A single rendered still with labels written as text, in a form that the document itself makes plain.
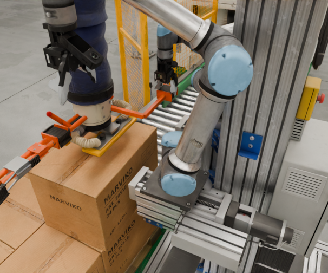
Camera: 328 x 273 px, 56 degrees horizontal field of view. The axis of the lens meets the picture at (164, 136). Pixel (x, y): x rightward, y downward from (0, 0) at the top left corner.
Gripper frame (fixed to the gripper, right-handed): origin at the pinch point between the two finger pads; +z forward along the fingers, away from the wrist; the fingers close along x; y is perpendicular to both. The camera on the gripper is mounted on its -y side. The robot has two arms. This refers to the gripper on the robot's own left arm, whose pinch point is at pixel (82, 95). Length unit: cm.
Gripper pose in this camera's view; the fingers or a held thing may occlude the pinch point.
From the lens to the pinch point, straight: 93.0
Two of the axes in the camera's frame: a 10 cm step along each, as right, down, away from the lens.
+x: -4.4, 5.3, -7.3
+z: 0.1, 8.1, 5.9
